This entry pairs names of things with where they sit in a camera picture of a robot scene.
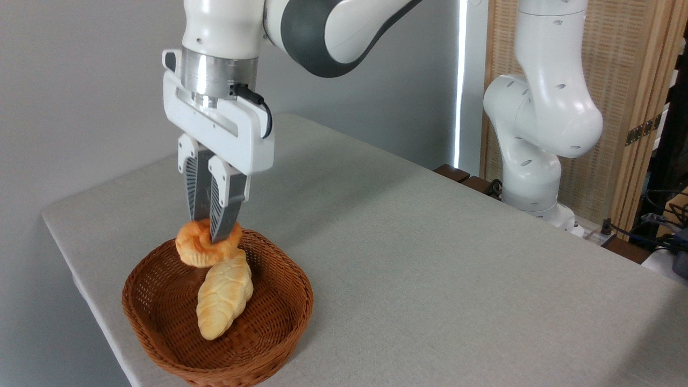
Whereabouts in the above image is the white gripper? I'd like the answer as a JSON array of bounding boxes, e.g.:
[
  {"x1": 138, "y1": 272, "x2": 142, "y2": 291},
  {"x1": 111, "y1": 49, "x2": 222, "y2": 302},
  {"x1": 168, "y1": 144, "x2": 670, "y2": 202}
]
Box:
[{"x1": 162, "y1": 48, "x2": 275, "y2": 243}]

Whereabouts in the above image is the round orange bread bun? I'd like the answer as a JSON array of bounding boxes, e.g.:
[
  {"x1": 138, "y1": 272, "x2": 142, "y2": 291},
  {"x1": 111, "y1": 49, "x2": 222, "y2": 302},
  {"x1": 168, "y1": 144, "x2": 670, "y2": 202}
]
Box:
[{"x1": 175, "y1": 218, "x2": 243, "y2": 268}]

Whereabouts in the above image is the pale braided bread loaf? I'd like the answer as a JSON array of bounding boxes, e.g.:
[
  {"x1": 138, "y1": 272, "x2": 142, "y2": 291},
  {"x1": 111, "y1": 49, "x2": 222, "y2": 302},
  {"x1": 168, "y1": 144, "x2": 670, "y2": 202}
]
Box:
[{"x1": 196, "y1": 250, "x2": 254, "y2": 341}]

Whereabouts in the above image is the brown wicker basket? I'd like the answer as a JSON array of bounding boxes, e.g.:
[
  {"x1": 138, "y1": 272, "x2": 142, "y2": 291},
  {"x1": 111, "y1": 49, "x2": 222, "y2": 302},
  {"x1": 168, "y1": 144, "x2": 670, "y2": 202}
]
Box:
[{"x1": 121, "y1": 228, "x2": 314, "y2": 387}]

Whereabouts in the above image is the dark wooden table edge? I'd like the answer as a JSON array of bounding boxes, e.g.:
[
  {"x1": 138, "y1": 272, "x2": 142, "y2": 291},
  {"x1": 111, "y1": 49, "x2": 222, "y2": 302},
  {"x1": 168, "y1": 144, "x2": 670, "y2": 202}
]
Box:
[{"x1": 433, "y1": 164, "x2": 503, "y2": 200}]

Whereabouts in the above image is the grey tablecloth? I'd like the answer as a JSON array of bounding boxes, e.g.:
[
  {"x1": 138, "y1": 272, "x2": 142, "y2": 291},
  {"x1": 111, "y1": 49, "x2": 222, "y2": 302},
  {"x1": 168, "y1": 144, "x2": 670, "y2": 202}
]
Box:
[{"x1": 41, "y1": 113, "x2": 688, "y2": 387}]

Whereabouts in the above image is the rattan wooden folding screen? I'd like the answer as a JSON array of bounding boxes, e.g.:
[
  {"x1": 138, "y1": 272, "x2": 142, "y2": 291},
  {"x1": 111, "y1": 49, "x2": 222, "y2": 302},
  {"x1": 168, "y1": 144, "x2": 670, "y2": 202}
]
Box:
[{"x1": 480, "y1": 0, "x2": 688, "y2": 233}]

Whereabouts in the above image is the brass screen hinge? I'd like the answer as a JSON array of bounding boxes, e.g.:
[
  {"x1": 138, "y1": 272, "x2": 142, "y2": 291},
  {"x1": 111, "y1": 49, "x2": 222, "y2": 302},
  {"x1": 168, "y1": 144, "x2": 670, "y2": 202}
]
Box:
[{"x1": 626, "y1": 114, "x2": 663, "y2": 146}]

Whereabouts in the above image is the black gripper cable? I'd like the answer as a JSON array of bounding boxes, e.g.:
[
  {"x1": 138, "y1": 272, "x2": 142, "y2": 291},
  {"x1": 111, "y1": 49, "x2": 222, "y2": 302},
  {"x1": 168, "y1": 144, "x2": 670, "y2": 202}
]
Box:
[{"x1": 230, "y1": 83, "x2": 274, "y2": 139}]

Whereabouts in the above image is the black cable bundle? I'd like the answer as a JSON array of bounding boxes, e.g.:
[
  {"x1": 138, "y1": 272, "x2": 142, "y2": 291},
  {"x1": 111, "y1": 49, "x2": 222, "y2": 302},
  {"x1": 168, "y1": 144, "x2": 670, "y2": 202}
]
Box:
[{"x1": 599, "y1": 188, "x2": 688, "y2": 254}]

